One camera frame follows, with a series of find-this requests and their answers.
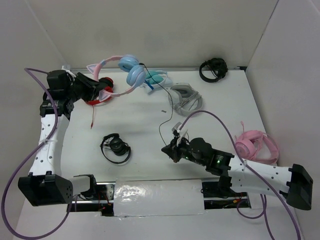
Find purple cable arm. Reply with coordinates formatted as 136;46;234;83
178;110;302;240
1;67;78;239

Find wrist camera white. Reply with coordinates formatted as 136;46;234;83
61;64;76;78
172;122;189;147

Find black headphones far corner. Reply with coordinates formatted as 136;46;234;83
198;57;229;83

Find blue pink cat-ear headphones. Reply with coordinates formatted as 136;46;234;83
86;54;148;102

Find grey white headphones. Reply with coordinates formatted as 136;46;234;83
167;83;203;117

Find white taped cover plate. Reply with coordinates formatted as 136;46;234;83
113;179;205;217

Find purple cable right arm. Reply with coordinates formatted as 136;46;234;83
178;110;302;240

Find small black on-ear headphones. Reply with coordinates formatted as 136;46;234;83
100;133;132;165

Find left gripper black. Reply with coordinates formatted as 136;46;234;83
65;71;108;103

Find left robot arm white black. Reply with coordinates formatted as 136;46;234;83
18;69;107;207

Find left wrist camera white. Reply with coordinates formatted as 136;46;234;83
61;64;76;78

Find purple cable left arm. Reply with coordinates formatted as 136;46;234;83
1;67;78;239

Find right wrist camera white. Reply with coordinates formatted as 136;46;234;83
172;122;189;147

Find teal white headphones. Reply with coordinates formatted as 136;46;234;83
140;70;173;95

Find red black headphones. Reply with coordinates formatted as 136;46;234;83
84;76;116;130

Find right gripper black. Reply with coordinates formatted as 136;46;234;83
161;134;207;166

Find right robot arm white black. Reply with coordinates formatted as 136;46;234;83
161;137;313;211

